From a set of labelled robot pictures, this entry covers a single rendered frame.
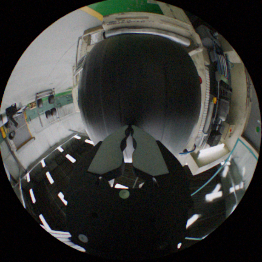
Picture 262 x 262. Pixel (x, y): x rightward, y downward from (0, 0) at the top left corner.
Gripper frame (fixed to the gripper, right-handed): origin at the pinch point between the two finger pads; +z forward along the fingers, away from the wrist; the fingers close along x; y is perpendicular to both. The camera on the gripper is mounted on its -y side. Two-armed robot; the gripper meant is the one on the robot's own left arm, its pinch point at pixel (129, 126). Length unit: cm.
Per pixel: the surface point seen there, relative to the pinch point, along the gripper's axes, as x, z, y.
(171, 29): 16.7, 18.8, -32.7
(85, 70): -7.8, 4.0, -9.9
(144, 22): 5.9, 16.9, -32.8
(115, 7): -13, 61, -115
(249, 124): 56, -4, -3
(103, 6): -24, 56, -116
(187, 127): 10.8, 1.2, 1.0
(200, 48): 26.2, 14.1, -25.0
